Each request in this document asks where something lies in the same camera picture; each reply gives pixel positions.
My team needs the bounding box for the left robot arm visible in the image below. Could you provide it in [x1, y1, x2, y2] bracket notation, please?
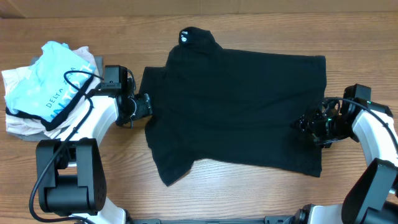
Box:
[29, 65, 152, 223]

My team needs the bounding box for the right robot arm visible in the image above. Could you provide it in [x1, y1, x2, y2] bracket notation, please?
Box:
[286, 84, 397, 223]

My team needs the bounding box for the grey folded shirt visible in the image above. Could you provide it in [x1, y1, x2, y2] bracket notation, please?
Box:
[7, 55, 104, 142]

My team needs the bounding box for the black t-shirt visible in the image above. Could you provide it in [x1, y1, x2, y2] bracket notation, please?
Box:
[139, 27, 326, 185]

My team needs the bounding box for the light blue folded shirt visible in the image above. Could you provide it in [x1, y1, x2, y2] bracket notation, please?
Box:
[1, 41, 96, 122]

